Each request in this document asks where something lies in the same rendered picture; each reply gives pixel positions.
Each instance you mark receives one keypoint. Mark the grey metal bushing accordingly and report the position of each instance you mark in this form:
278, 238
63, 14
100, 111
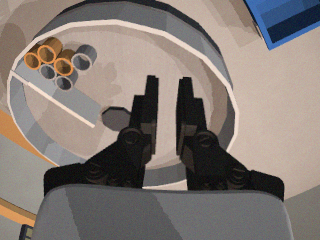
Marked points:
66, 85
48, 72
81, 65

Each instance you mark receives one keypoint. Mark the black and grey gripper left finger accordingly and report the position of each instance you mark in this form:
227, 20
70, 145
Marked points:
118, 164

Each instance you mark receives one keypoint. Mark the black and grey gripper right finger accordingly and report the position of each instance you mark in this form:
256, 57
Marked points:
214, 168

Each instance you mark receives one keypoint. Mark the bronze bushing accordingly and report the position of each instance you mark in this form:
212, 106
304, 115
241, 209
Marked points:
30, 60
45, 55
61, 67

